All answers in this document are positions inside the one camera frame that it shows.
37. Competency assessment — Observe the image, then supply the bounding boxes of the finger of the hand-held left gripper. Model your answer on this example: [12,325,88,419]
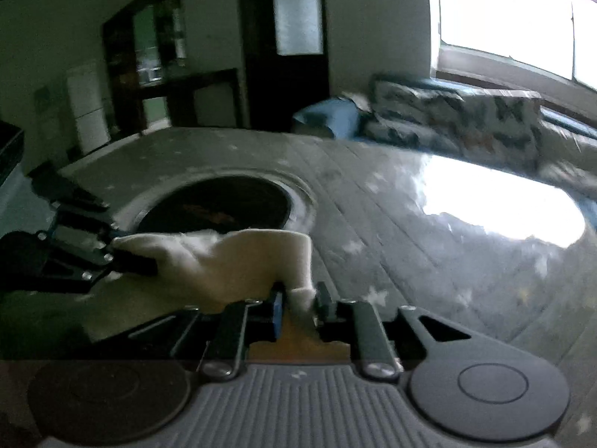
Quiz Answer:
[30,172,117,239]
[38,225,158,281]

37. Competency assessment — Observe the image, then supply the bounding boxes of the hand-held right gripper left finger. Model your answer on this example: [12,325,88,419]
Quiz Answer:
[127,283,286,382]

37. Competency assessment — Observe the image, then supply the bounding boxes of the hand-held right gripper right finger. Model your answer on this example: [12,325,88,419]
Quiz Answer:
[313,283,472,380]

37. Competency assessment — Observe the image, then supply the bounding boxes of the cream fleece garment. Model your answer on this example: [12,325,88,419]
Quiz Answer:
[84,230,318,341]

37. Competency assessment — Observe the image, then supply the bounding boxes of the white refrigerator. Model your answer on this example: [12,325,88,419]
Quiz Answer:
[65,63,113,152]

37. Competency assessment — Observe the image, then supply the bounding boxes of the dark wooden cabinet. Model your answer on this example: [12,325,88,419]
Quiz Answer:
[103,0,243,138]

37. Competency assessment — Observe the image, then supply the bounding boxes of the round black induction cooktop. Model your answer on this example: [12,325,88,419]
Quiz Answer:
[135,175,292,234]

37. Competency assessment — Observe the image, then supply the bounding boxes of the blue armrest cover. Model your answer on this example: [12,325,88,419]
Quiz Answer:
[293,98,369,138]

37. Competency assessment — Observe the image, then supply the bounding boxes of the dark wooden door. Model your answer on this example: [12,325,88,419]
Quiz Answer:
[238,0,332,134]

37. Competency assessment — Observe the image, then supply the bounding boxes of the beige cushion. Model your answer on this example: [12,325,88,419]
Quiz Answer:
[536,121,597,197]

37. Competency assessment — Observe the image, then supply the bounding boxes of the teal sofa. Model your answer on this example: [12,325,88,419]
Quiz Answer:
[293,72,597,197]

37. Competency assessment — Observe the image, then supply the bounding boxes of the window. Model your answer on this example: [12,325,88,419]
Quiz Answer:
[431,0,597,91]

